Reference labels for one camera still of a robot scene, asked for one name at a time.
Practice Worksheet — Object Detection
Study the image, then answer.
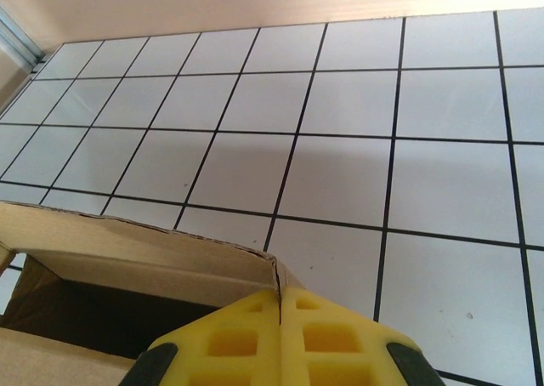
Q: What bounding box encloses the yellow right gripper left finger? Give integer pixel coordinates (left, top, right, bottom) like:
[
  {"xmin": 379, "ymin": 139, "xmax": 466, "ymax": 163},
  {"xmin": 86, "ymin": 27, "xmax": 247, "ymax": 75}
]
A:
[{"xmin": 129, "ymin": 291, "xmax": 285, "ymax": 386}]

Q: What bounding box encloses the brown cardboard box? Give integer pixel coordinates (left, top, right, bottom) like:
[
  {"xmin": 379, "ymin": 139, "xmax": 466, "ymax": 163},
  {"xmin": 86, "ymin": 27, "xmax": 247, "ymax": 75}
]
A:
[{"xmin": 0, "ymin": 201, "xmax": 307, "ymax": 386}]

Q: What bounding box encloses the aluminium corner post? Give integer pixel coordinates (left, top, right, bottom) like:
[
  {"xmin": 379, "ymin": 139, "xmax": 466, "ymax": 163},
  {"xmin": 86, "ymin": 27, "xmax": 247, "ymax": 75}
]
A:
[{"xmin": 0, "ymin": 5, "xmax": 46, "ymax": 72}]

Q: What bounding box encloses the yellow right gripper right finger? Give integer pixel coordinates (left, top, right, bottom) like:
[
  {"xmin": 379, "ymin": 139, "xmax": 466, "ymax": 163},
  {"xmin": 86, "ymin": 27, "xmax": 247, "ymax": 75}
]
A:
[{"xmin": 280, "ymin": 287, "xmax": 446, "ymax": 386}]

